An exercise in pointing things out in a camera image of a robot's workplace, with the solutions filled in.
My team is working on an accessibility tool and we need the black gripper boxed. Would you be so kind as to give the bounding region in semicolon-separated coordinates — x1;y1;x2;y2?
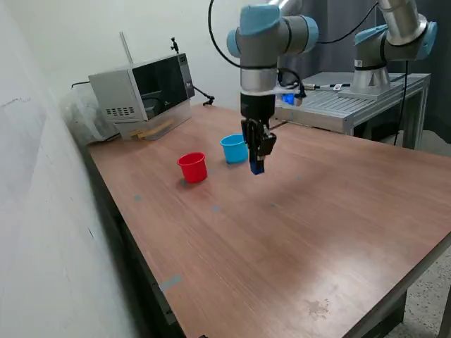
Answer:
240;92;278;175

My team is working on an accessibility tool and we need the blue plastic cup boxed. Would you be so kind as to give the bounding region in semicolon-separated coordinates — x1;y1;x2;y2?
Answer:
220;133;249;165

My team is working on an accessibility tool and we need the red plastic cup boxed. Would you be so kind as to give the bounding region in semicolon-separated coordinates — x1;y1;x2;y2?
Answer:
176;151;208;184

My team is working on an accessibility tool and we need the aluminium mounting platform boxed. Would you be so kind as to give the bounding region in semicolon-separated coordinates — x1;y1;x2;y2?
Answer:
273;72;431;149

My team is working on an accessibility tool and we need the silver microwave oven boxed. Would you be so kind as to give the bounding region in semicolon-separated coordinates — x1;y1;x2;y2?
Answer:
87;52;196;142

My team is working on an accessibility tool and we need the thin metal rod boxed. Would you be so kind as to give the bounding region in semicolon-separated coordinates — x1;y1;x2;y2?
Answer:
119;31;135;66

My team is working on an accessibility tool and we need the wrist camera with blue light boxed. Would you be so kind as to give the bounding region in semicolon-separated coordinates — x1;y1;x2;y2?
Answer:
276;82;304;107

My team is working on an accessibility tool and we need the thin black hanging cable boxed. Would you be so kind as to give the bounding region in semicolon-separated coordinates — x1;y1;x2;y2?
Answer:
392;61;409;146

